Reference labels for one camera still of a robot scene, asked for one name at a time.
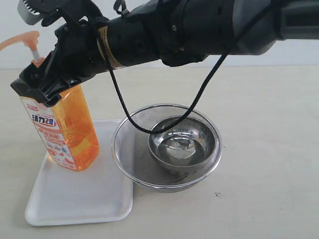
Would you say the small stainless steel bowl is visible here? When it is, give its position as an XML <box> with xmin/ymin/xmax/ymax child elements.
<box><xmin>148</xmin><ymin>117</ymin><xmax>215</xmax><ymax>170</ymax></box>

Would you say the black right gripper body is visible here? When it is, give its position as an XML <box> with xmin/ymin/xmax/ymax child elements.
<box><xmin>40</xmin><ymin>20</ymin><xmax>113</xmax><ymax>90</ymax></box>

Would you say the steel mesh strainer basket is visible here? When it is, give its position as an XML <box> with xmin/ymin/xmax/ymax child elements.
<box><xmin>111</xmin><ymin>110</ymin><xmax>222</xmax><ymax>193</ymax></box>

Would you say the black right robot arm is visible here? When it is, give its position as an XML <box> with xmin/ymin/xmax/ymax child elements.
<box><xmin>11</xmin><ymin>0</ymin><xmax>319</xmax><ymax>107</ymax></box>

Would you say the white rectangular plastic tray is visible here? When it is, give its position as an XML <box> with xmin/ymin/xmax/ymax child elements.
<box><xmin>24</xmin><ymin>119</ymin><xmax>134</xmax><ymax>227</ymax></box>

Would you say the orange dish soap pump bottle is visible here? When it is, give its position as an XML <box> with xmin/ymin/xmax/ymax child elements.
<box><xmin>0</xmin><ymin>31</ymin><xmax>99</xmax><ymax>171</ymax></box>

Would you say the black right camera cable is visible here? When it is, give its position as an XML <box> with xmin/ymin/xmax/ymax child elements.
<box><xmin>59</xmin><ymin>0</ymin><xmax>287</xmax><ymax>134</ymax></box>

